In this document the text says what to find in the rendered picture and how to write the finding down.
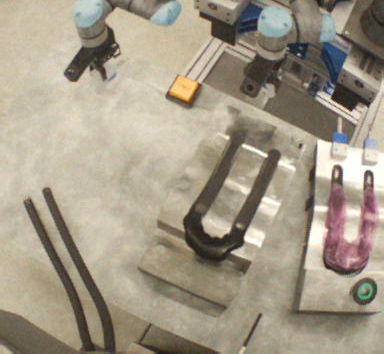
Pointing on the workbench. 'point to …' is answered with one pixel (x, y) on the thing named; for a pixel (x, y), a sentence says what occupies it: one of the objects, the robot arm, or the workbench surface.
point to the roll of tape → (360, 291)
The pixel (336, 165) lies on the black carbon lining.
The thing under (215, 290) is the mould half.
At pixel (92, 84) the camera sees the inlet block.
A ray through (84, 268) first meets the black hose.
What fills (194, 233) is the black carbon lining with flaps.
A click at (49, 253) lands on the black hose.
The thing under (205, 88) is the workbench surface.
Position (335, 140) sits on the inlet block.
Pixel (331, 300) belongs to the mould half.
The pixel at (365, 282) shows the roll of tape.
